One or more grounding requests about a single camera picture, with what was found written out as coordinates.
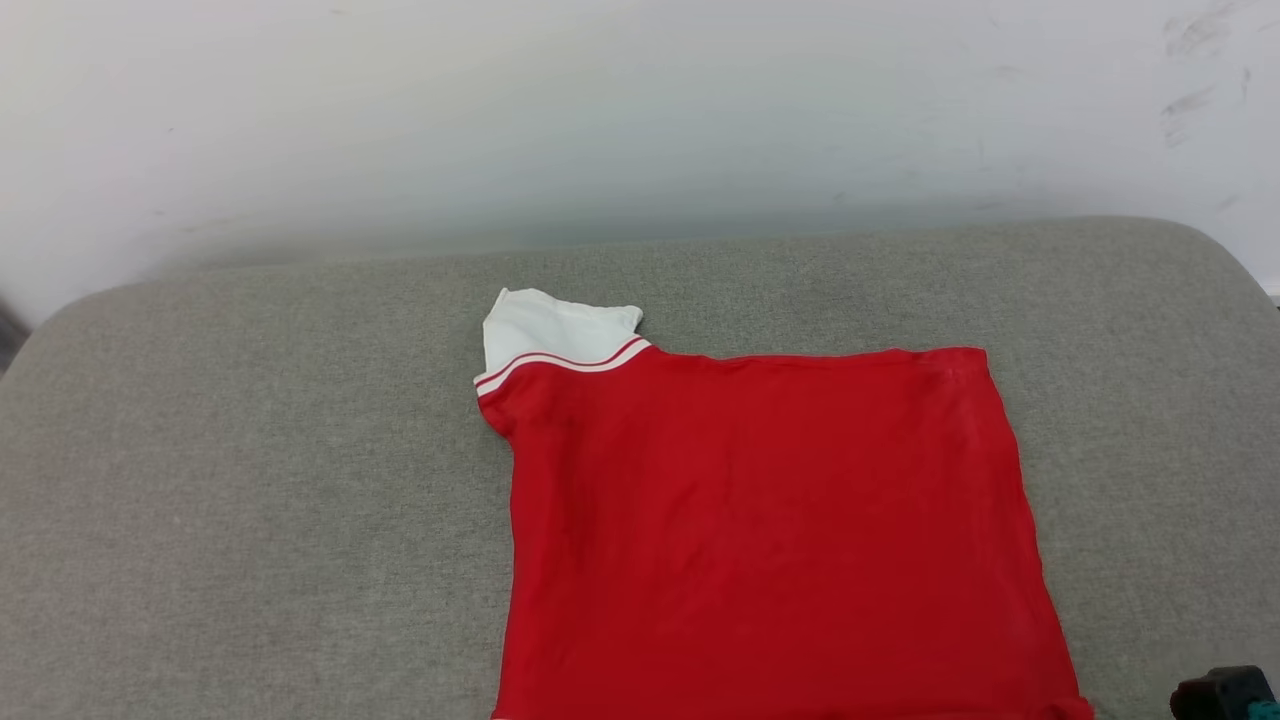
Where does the red and white shirt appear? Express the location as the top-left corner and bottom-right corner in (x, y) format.
(473, 288), (1095, 720)

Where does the grey fabric sofa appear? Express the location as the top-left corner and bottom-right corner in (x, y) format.
(0, 216), (1280, 720)

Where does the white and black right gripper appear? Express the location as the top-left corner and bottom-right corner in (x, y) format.
(1169, 665), (1280, 720)

